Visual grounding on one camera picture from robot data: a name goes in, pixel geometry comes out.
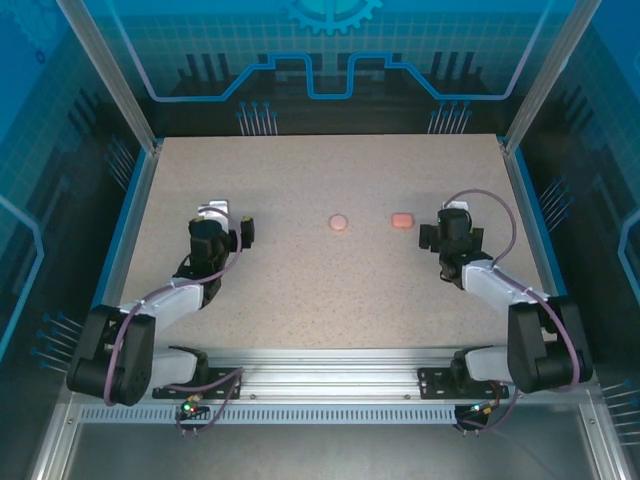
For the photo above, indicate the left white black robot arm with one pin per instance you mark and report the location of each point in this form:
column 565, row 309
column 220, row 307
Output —
column 175, row 300

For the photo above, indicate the aluminium side frame rail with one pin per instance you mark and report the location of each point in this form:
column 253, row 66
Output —
column 539, row 240
column 131, row 240

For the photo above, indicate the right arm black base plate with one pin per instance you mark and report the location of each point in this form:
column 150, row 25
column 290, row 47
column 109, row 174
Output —
column 435, row 382

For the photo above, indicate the aluminium mounting rail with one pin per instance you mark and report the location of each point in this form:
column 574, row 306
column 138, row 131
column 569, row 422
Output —
column 325, row 375

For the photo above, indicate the pink rectangular earbud charging case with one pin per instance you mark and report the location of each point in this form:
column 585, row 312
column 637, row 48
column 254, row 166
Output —
column 401, row 221

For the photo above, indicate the aluminium lower frame bar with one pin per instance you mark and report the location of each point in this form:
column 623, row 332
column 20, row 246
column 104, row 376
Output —
column 605, row 440
column 55, row 440

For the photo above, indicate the pink round earbud charging case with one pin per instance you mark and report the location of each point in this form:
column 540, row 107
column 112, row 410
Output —
column 338, row 222

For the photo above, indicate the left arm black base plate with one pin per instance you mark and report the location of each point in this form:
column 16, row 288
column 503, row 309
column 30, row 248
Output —
column 225, row 382

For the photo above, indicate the small lit connector board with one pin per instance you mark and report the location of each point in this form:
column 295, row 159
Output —
column 192, row 406
column 484, row 410

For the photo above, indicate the grey metal shelf panel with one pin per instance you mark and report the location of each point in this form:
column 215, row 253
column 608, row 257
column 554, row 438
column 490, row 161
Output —
column 325, row 455

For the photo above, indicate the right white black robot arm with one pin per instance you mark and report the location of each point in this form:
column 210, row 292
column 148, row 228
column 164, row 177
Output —
column 490, row 282

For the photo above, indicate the aluminium frame post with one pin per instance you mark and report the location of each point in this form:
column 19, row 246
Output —
column 535, row 85
column 125, row 90

